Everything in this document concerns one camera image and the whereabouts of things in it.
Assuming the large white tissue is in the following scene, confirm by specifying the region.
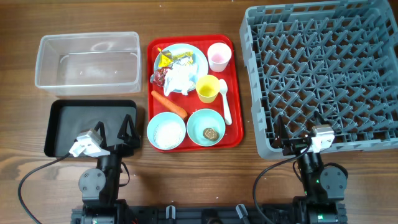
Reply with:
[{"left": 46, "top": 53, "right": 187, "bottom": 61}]
[{"left": 164, "top": 63, "right": 198, "bottom": 96}]

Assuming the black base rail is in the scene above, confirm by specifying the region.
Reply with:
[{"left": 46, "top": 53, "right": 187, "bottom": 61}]
[{"left": 70, "top": 203, "right": 346, "bottom": 224}]

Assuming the clear plastic storage bin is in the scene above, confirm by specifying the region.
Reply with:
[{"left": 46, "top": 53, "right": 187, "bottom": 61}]
[{"left": 35, "top": 32, "right": 142, "bottom": 96}]

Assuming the light blue bowl with rice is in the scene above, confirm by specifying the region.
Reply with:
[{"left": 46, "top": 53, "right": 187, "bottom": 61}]
[{"left": 146, "top": 112, "right": 186, "bottom": 151}]

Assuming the brown food piece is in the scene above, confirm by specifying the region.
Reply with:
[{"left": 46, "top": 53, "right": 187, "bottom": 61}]
[{"left": 203, "top": 128, "right": 219, "bottom": 141}]

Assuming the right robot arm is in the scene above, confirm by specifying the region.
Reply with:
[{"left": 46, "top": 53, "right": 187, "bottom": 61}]
[{"left": 263, "top": 111, "right": 348, "bottom": 224}]

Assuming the red serving tray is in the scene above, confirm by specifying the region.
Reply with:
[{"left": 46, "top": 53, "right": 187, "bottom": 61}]
[{"left": 147, "top": 34, "right": 244, "bottom": 149}]

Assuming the red strawberry candy wrapper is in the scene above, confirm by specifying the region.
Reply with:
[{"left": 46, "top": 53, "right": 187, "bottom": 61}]
[{"left": 150, "top": 67, "right": 169, "bottom": 87}]

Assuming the gray dishwasher rack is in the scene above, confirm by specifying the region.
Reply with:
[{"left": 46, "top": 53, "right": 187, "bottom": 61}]
[{"left": 239, "top": 1, "right": 397, "bottom": 159}]

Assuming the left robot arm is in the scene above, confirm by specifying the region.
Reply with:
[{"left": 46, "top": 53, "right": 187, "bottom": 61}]
[{"left": 70, "top": 114, "right": 141, "bottom": 224}]

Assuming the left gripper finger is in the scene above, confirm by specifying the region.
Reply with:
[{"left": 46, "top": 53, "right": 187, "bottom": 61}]
[
  {"left": 94, "top": 121, "right": 107, "bottom": 148},
  {"left": 117, "top": 114, "right": 141, "bottom": 146}
]

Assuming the light blue plate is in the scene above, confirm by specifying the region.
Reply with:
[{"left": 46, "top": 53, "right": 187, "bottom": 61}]
[{"left": 153, "top": 44, "right": 209, "bottom": 93}]

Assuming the white plastic spoon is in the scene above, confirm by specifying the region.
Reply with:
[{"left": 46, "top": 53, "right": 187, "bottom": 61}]
[{"left": 219, "top": 79, "right": 233, "bottom": 125}]

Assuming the yellow snack wrapper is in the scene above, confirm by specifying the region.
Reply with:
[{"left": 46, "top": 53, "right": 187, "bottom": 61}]
[{"left": 157, "top": 48, "right": 193, "bottom": 68}]

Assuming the yellow plastic cup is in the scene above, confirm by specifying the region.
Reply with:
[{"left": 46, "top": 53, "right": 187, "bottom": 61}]
[{"left": 195, "top": 75, "right": 220, "bottom": 103}]

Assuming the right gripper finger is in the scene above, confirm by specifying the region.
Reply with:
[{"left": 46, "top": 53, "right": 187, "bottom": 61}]
[
  {"left": 273, "top": 115, "right": 290, "bottom": 148},
  {"left": 313, "top": 111, "right": 330, "bottom": 128}
]

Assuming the pink white cup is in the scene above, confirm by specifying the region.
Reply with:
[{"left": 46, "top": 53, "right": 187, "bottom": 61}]
[{"left": 207, "top": 42, "right": 232, "bottom": 72}]

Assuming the orange carrot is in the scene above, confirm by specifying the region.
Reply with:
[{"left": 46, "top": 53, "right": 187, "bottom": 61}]
[{"left": 151, "top": 90, "right": 188, "bottom": 120}]

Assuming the black rectangular tray bin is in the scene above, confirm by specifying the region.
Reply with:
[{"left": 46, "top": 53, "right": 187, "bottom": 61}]
[{"left": 44, "top": 100, "right": 137, "bottom": 157}]

